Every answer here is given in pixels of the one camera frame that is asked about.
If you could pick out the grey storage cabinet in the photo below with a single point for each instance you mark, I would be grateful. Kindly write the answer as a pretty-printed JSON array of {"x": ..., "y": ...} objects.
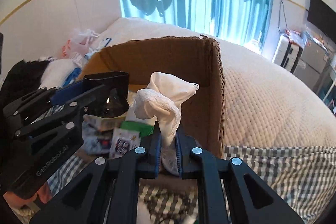
[{"x": 311, "y": 63}]

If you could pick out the white cloth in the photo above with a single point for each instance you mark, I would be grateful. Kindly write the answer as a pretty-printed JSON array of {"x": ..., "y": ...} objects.
[{"x": 163, "y": 99}]

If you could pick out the white plastic bag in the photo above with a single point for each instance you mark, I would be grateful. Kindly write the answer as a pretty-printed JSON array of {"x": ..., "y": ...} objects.
[{"x": 78, "y": 45}]

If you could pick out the black clothing pile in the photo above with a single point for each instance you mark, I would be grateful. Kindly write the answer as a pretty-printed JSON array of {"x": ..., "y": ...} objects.
[{"x": 23, "y": 78}]

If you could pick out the brown cardboard box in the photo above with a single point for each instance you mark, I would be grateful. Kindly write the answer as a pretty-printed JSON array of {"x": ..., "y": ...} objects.
[{"x": 190, "y": 67}]

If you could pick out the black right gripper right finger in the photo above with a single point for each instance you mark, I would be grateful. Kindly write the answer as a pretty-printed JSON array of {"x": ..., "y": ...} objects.
[{"x": 228, "y": 190}]

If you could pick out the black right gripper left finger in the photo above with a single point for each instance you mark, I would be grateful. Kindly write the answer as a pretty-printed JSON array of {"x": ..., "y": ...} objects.
[{"x": 106, "y": 192}]

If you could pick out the white quilted mattress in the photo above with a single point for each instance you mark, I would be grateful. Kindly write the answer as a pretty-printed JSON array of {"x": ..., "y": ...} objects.
[{"x": 243, "y": 99}]

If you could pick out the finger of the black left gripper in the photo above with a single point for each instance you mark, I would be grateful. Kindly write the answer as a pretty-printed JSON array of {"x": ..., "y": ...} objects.
[
  {"x": 34, "y": 104},
  {"x": 65, "y": 119}
]

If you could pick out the black wall television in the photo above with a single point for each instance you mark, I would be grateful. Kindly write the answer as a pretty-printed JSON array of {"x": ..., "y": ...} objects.
[{"x": 323, "y": 17}]

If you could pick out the checkered bed sheet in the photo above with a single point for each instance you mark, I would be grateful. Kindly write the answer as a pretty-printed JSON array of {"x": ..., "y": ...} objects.
[{"x": 303, "y": 177}]

